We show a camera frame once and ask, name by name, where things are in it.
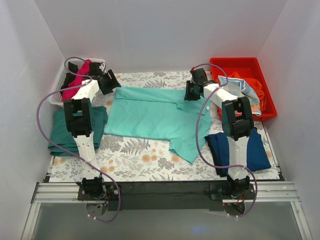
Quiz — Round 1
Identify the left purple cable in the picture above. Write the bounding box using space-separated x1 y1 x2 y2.
35 56 122 223

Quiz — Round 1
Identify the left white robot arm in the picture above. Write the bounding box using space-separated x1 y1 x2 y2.
63 60 121 201

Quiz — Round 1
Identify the turquoise t shirt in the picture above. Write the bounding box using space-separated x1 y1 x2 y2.
104 87 213 164

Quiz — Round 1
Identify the folded dark green shirt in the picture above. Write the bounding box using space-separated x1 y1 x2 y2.
50 106 108 155

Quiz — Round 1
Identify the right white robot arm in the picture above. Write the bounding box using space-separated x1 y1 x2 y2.
184 67 254 199

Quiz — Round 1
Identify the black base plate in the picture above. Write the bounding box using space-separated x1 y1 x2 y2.
77 180 255 211

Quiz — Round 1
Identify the patterned light blue shirt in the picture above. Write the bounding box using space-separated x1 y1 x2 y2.
217 75 262 116

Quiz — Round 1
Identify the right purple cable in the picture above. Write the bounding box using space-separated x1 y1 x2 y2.
190 63 257 221

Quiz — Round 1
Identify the red plastic bin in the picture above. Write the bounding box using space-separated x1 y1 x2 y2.
210 57 277 122

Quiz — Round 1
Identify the orange shirt in bin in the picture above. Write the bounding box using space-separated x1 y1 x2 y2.
230 71 267 112

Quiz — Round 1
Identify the purple cable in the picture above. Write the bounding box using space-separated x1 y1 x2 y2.
35 56 122 223
190 63 257 221

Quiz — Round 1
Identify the magenta shirt in basket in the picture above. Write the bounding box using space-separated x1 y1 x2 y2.
62 59 92 102

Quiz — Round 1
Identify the black garment in basket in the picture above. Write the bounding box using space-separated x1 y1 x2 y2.
60 62 79 90

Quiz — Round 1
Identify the aluminium mounting rail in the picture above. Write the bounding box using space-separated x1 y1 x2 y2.
22 181 312 240

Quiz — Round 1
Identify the folded navy blue shirt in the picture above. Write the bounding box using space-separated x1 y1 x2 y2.
205 128 271 172

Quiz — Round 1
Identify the white plastic basket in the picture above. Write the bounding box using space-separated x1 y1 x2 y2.
48 57 106 108

